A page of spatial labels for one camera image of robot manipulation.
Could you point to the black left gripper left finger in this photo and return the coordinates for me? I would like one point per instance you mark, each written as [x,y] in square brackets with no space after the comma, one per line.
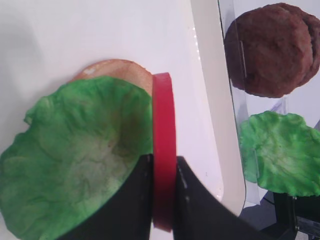
[128,213]

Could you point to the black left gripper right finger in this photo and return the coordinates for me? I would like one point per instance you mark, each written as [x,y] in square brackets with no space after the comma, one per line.
[198,215]

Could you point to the red tomato slice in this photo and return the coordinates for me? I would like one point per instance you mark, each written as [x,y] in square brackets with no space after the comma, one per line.
[164,151]

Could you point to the green lettuce leaf on bun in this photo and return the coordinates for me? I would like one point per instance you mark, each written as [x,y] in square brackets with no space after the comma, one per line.
[82,143]

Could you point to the green lettuce leaf in rack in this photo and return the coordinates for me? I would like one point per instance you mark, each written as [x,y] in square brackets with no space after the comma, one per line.
[281,153]

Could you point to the front brown meat patty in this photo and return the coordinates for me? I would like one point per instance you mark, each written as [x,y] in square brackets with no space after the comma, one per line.
[268,51]

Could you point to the brown meat patty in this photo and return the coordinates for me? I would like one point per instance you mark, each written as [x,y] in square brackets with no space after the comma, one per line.
[313,24]
[268,51]

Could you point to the rear brown meat patty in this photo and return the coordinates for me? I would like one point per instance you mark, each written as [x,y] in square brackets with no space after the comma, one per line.
[313,24]

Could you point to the bottom bun slice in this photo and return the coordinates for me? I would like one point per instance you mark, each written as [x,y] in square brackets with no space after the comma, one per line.
[121,69]

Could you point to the clear acrylic right rack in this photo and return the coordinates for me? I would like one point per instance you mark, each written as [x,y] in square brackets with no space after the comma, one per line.
[304,100]

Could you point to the white rectangular tray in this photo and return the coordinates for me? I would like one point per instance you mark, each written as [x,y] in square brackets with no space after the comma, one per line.
[45,43]

